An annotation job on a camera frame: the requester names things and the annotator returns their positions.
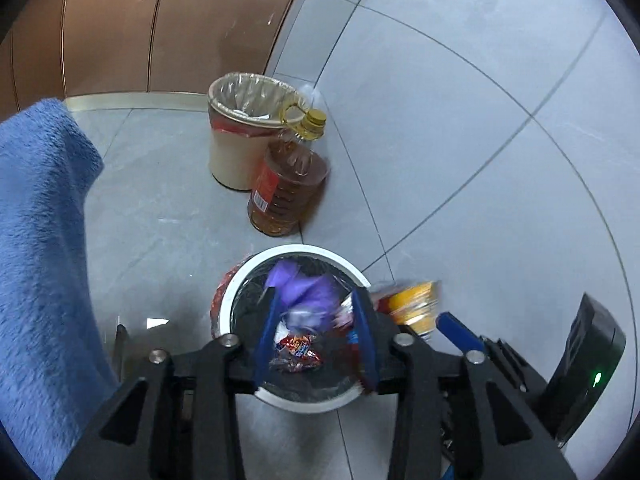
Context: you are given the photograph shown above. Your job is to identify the red candy wrapper bag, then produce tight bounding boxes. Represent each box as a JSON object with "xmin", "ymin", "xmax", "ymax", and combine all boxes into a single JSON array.
[{"xmin": 269, "ymin": 334, "xmax": 322, "ymax": 373}]

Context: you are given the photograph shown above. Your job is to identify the cooking oil bottle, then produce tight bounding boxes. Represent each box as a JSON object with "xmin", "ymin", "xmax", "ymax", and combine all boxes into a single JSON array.
[{"xmin": 247, "ymin": 101, "xmax": 329, "ymax": 237}]

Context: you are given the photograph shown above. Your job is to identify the beige lined trash bin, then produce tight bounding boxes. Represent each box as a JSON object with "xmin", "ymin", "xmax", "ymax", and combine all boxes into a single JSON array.
[{"xmin": 207, "ymin": 72, "xmax": 309, "ymax": 192}]

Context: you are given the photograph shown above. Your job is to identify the yellow snack packet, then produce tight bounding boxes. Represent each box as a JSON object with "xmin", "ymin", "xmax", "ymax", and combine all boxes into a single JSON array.
[{"xmin": 371, "ymin": 281, "xmax": 440, "ymax": 338}]

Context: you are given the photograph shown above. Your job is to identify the purple wrapper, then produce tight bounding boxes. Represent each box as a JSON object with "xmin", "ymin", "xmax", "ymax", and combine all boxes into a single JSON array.
[{"xmin": 265, "ymin": 260, "xmax": 341, "ymax": 335}]

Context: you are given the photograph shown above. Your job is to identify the white rim black trash bin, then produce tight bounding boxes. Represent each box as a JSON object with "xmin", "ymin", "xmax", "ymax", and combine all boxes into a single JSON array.
[{"xmin": 210, "ymin": 244, "xmax": 370, "ymax": 415}]

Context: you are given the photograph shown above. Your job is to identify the brown kitchen cabinets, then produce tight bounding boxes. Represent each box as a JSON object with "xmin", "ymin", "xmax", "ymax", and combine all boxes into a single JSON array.
[{"xmin": 1, "ymin": 0, "xmax": 294, "ymax": 117}]

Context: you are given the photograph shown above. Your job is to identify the blue towel mat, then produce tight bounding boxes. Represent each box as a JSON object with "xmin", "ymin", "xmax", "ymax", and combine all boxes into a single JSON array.
[{"xmin": 1, "ymin": 99, "xmax": 118, "ymax": 479}]

